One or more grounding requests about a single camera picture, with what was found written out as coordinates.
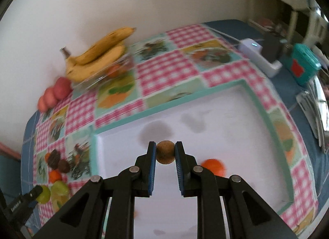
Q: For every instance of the red apple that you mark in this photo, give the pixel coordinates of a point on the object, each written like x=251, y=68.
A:
x=49, y=97
x=62, y=87
x=41, y=104

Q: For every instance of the white dish rack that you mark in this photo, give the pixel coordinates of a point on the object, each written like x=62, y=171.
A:
x=313, y=110

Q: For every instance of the pink checkered printed tablecloth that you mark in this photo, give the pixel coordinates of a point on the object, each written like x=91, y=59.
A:
x=164, y=74

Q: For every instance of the black box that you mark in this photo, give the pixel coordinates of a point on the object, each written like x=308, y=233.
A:
x=271, y=47

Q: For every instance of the green pear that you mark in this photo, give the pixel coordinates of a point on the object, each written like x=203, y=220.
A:
x=44, y=194
x=60, y=188

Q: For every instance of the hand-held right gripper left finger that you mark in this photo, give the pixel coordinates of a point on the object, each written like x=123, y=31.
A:
x=153, y=169

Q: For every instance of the brown kiwi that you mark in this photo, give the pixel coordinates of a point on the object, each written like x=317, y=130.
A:
x=165, y=152

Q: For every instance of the small orange tangerine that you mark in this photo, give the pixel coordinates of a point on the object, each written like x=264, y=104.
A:
x=47, y=156
x=55, y=176

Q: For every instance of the white electronic device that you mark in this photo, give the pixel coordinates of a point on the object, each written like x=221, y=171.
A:
x=254, y=53

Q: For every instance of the large orange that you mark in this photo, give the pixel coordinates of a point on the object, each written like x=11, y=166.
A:
x=213, y=167

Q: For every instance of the dark avocado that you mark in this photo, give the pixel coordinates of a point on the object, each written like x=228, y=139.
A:
x=64, y=166
x=54, y=157

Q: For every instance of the yellow banana bunch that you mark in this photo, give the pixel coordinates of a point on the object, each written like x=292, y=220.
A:
x=97, y=55

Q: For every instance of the clear glass bowl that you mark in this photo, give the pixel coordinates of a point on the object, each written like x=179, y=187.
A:
x=102, y=78

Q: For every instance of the teal box with red label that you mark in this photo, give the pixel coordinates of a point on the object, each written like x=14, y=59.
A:
x=305, y=65

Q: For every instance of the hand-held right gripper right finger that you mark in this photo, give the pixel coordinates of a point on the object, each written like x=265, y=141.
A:
x=179, y=170

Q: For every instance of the orange in glass bowl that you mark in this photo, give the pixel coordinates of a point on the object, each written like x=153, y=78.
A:
x=114, y=71

